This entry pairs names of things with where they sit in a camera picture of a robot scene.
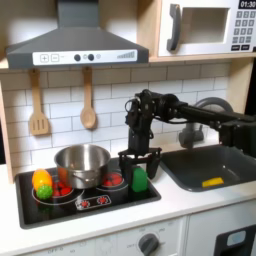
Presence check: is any grey oven knob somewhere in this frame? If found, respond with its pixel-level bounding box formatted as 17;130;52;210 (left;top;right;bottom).
137;233;161;256

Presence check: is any dark grey sink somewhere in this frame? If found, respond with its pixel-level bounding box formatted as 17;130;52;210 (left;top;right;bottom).
159;143;256;193

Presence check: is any orange toy vegetable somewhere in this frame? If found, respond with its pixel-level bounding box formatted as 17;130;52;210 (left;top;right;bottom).
31;168;54;193

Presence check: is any yellow block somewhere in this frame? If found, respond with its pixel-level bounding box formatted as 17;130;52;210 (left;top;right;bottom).
201;176;225;189

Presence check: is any wooden spoon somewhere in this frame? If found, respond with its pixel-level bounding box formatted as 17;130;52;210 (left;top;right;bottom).
79;66;98;130

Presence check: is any black toy stove top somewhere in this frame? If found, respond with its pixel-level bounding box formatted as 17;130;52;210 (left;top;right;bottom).
14;155;162;230

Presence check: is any wooden shelf cabinet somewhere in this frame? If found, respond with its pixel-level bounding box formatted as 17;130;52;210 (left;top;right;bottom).
136;0;256;146

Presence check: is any dark grey tap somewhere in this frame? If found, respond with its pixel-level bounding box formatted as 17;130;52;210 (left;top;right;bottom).
178;96;235;149

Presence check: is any thin black cable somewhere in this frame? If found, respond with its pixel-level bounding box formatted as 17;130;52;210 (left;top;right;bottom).
124;97;135;116

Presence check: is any green block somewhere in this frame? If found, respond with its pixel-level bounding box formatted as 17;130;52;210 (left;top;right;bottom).
131;166;149;194

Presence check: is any green toy ball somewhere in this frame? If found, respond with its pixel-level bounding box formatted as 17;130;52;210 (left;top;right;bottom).
36;184;54;201

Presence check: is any black appliance door panel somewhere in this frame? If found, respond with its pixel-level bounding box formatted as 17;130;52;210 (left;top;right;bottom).
213;224;256;256

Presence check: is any white toy microwave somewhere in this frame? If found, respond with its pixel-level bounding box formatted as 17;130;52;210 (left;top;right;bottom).
158;0;256;57

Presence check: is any grey range hood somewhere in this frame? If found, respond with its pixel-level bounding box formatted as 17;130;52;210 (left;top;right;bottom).
4;0;150;70

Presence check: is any wooden slotted spatula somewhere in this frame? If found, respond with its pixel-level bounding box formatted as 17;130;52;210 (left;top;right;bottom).
27;69;51;137

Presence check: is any steel pot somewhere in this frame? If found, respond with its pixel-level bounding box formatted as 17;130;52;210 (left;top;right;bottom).
53;143;112;190

